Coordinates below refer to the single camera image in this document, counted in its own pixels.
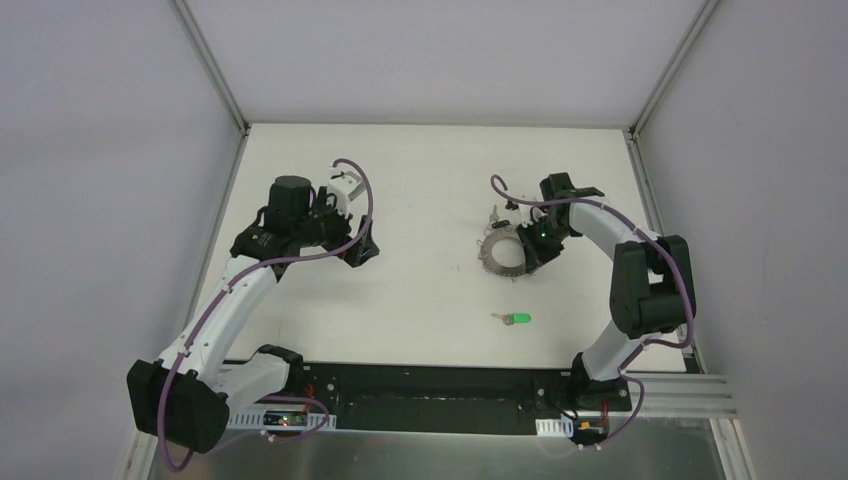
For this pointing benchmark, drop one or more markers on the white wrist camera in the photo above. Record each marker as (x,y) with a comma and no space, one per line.
(530,209)
(346,186)

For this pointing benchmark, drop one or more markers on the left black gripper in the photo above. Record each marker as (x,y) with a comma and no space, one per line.
(346,234)

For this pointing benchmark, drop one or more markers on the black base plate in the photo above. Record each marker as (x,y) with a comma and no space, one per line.
(455,400)

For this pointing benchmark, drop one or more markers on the left white cable duct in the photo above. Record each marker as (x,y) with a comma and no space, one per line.
(282,421)

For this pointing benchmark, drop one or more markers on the green headed key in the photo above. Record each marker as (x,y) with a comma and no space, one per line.
(513,318)

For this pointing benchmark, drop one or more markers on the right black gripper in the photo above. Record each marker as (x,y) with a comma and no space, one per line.
(536,244)

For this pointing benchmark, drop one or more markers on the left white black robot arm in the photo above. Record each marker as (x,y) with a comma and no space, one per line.
(184,396)

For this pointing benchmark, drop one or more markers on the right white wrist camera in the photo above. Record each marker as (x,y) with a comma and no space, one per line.
(530,209)

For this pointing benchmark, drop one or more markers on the black headed key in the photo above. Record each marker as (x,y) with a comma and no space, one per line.
(495,221)

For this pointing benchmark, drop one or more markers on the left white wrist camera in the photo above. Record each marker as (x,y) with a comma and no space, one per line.
(346,186)

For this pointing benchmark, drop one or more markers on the aluminium frame rail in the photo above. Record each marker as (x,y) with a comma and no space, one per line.
(680,395)

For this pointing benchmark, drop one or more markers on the right white cable duct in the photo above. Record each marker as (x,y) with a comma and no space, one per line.
(562,427)

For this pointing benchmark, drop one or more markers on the white cable duct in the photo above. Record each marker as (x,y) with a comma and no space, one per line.
(282,421)
(562,427)

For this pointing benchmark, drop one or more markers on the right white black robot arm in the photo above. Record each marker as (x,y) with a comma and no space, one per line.
(650,291)

